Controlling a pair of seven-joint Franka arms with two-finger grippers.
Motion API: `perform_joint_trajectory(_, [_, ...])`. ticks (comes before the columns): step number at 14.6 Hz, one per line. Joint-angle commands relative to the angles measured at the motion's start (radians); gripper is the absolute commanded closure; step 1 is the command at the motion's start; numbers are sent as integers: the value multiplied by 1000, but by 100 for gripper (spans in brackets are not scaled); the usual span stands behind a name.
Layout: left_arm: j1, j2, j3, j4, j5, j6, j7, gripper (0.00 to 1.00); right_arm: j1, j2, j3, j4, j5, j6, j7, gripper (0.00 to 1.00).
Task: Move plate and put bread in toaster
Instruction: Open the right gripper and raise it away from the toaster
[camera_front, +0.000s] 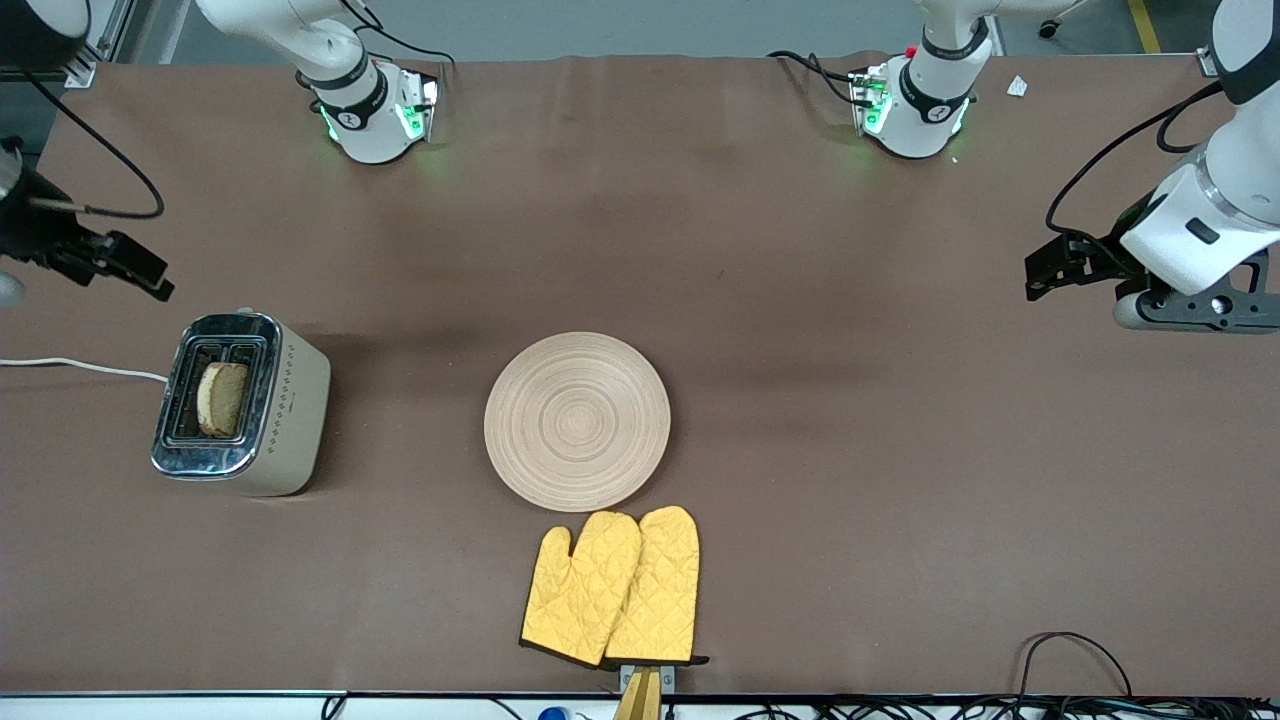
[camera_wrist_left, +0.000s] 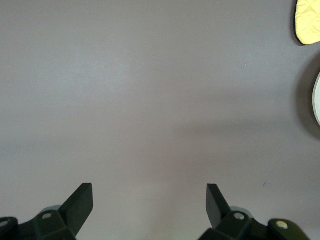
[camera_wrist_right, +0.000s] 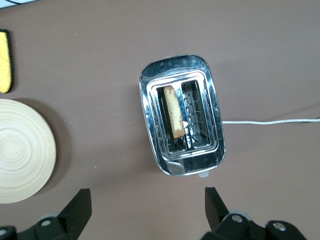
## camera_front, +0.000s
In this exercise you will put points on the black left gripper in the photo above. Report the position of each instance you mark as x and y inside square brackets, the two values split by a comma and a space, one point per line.
[1108, 252]

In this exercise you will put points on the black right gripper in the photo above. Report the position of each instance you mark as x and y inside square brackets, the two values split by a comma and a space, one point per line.
[30, 240]

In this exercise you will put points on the brown bread slice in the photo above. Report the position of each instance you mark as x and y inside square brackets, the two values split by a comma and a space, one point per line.
[225, 400]

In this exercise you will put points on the round wooden plate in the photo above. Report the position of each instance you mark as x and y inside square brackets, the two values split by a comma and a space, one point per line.
[578, 420]

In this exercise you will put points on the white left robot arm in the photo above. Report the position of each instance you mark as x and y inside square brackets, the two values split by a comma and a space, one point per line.
[1220, 200]

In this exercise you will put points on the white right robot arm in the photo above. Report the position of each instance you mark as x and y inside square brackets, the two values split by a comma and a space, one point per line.
[370, 120]

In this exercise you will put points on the beige chrome two-slot toaster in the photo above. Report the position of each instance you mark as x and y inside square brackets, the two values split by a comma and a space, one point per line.
[285, 410]

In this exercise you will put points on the small white paper scrap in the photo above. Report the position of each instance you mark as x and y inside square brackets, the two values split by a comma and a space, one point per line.
[1017, 86]

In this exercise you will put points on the black chair caster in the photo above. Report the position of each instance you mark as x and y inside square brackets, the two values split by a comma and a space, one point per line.
[1049, 29]

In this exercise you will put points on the brown table cover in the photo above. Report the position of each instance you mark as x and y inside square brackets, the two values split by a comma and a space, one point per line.
[700, 200]

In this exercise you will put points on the yellow quilted oven mitt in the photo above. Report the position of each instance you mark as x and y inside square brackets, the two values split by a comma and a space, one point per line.
[575, 600]
[665, 590]

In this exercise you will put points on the aluminium frame profile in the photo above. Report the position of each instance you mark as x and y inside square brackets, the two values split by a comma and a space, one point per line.
[1207, 65]
[110, 30]

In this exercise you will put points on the wooden clamp with metal bracket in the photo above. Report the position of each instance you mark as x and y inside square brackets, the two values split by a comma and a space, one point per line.
[640, 700]

